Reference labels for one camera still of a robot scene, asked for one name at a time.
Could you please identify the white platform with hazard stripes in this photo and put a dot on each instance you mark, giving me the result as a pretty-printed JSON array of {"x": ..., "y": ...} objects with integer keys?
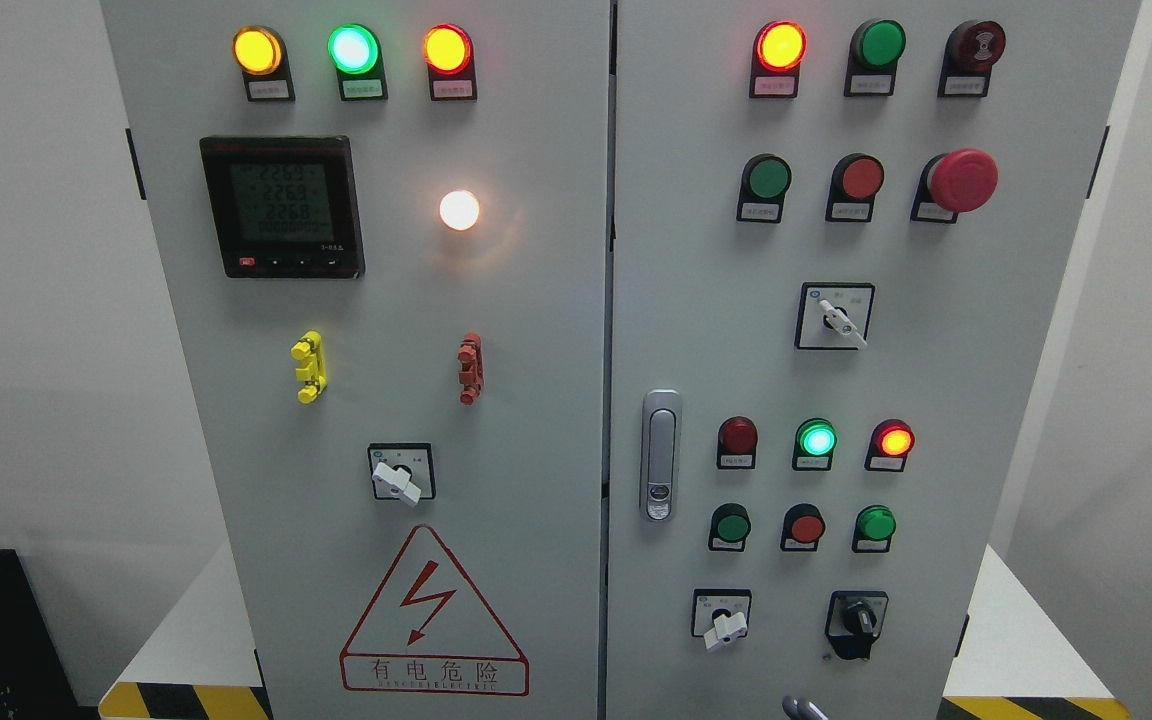
[{"x": 1013, "y": 664}]

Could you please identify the white indicator light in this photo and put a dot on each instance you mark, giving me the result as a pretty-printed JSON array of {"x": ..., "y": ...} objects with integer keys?
[{"x": 459, "y": 210}]

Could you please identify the red indicator light lower left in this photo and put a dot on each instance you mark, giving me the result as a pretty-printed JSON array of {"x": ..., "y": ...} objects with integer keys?
[{"x": 737, "y": 438}]

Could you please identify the red emergency stop button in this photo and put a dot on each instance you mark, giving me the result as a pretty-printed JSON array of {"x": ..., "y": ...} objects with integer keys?
[{"x": 952, "y": 183}]

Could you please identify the red push button lower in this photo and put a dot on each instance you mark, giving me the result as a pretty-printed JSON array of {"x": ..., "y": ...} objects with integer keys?
[{"x": 803, "y": 526}]

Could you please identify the upper right selector switch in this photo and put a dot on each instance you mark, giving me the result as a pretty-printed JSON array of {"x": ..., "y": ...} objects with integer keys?
[{"x": 834, "y": 315}]

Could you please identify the grey right cabinet door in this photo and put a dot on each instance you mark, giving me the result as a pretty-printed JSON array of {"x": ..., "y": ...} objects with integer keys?
[{"x": 708, "y": 305}]

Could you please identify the green start push button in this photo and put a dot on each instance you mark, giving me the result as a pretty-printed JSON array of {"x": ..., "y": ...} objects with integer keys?
[{"x": 730, "y": 527}]

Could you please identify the silver door handle lock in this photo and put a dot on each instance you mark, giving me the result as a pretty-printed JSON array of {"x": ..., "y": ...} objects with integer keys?
[{"x": 658, "y": 472}]

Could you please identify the black digital power meter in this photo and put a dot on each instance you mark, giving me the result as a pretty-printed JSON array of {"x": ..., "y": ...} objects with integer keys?
[{"x": 284, "y": 206}]

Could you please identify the green indicator light lower middle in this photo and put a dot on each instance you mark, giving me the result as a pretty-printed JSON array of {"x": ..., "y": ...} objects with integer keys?
[{"x": 815, "y": 443}]

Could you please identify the red electric hazard warning sticker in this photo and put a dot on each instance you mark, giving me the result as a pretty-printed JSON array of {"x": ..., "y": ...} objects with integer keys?
[{"x": 428, "y": 629}]

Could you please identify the green push button upper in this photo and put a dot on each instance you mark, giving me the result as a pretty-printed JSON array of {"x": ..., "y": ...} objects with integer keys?
[{"x": 764, "y": 183}]

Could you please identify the green indicator light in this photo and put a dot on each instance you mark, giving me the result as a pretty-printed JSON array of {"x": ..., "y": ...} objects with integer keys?
[
  {"x": 815, "y": 443},
  {"x": 356, "y": 55}
]

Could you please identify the green indicator light top left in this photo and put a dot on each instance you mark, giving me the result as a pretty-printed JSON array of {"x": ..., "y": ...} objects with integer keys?
[{"x": 356, "y": 55}]

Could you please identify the green push button lower right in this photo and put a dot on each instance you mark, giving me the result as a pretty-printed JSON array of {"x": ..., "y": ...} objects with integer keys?
[{"x": 873, "y": 529}]

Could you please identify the red push button upper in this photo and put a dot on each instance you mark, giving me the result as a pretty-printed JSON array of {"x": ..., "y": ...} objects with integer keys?
[{"x": 855, "y": 182}]

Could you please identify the lower white selector switch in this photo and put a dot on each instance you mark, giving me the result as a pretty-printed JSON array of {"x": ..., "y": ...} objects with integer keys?
[{"x": 720, "y": 616}]

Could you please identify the left door selector switch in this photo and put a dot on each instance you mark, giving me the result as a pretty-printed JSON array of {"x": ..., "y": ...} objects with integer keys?
[{"x": 402, "y": 471}]

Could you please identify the red terminal connector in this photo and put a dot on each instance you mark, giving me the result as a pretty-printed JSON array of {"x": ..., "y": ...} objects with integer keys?
[{"x": 471, "y": 375}]

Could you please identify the green lamp top right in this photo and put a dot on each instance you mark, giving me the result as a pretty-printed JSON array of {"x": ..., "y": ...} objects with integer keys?
[{"x": 873, "y": 58}]

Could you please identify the red push button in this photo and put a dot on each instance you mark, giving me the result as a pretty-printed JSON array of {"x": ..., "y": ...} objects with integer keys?
[
  {"x": 803, "y": 526},
  {"x": 855, "y": 182}
]

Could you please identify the yellow indicator light top left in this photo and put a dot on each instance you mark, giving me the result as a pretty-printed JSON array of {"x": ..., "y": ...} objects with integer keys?
[{"x": 260, "y": 53}]

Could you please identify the red indicator light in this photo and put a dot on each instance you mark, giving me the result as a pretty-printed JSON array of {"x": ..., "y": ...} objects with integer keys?
[
  {"x": 890, "y": 445},
  {"x": 776, "y": 57},
  {"x": 449, "y": 55},
  {"x": 737, "y": 438}
]

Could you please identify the red indicator light top left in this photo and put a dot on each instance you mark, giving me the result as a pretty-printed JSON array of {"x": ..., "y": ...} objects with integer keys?
[{"x": 449, "y": 55}]

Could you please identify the red indicator light top right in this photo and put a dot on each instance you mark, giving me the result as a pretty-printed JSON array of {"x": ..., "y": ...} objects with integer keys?
[{"x": 776, "y": 57}]

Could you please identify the dark red buzzer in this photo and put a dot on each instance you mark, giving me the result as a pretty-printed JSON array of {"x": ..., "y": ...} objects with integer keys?
[{"x": 970, "y": 53}]

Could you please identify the red indicator light lower right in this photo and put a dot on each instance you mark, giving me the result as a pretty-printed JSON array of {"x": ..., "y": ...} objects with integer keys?
[{"x": 890, "y": 445}]

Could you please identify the yellow terminal connector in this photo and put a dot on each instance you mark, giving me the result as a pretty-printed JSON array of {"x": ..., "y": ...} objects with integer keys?
[{"x": 310, "y": 371}]

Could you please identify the grey cabinet door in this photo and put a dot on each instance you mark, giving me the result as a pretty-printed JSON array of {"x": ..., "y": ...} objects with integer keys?
[
  {"x": 708, "y": 305},
  {"x": 519, "y": 473}
]

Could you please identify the grey left cabinet door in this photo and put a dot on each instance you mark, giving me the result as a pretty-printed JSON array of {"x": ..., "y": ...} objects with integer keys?
[{"x": 519, "y": 473}]

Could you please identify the black knob selector switch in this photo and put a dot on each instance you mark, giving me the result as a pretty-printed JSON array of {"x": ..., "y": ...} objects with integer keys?
[{"x": 854, "y": 622}]

